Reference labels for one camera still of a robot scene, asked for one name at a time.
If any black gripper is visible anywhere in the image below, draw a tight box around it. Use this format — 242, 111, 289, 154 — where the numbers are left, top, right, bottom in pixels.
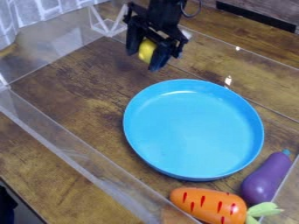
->
124, 0, 188, 72

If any yellow toy lemon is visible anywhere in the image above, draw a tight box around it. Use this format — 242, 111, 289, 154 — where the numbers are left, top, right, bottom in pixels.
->
137, 38, 156, 64

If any blue round tray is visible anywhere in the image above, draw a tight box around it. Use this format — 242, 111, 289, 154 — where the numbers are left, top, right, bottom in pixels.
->
122, 79, 264, 181

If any white patterned curtain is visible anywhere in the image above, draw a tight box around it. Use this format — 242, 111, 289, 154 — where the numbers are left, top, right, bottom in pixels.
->
0, 0, 108, 51

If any purple toy eggplant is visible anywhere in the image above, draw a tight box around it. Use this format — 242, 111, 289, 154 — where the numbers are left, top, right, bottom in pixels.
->
240, 150, 292, 205

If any orange toy carrot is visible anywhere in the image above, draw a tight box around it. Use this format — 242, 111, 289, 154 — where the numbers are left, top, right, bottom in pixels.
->
168, 186, 285, 224

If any black cable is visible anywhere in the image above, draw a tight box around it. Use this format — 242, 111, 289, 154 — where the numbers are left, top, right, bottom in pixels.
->
178, 0, 202, 18

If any clear acrylic enclosure wall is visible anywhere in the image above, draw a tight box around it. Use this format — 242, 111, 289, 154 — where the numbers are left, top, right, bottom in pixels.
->
0, 4, 299, 224

